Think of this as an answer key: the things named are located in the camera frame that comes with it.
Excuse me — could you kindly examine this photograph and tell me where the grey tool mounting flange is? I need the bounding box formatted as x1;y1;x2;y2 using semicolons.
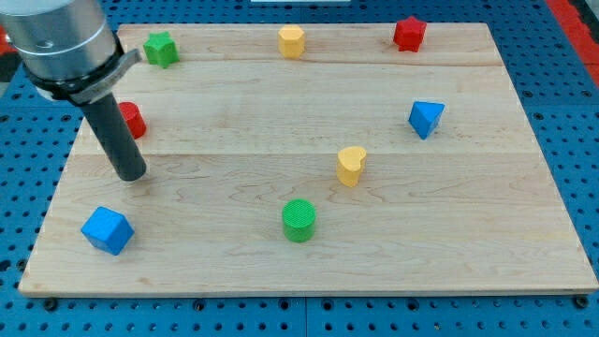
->
25;33;141;105

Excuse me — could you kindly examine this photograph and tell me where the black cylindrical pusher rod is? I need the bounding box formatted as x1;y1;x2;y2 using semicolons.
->
80;94;146;182

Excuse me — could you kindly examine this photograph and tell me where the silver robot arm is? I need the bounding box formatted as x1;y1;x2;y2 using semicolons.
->
1;0;146;182

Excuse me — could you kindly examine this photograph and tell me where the yellow heart block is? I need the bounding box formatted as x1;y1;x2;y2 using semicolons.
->
336;146;367;187

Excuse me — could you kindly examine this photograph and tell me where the red cylinder block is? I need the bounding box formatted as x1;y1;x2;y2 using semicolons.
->
118;101;147;139

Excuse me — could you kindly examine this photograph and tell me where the blue cube block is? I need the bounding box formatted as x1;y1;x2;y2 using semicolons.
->
80;207;135;256

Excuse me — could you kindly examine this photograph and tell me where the green star block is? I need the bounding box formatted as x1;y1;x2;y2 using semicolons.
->
143;32;180;68

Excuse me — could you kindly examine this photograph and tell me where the light wooden board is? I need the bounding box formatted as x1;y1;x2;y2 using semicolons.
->
19;23;598;298

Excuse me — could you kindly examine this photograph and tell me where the green cylinder block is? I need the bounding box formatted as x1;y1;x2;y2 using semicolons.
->
282;198;316;242

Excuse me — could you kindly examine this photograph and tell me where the yellow hexagon block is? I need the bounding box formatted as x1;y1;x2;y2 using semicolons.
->
278;24;305;59

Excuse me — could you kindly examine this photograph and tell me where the blue triangle block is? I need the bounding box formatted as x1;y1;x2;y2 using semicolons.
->
408;101;445;139

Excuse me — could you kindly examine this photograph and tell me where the red star block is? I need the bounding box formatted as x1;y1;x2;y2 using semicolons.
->
393;16;427;52

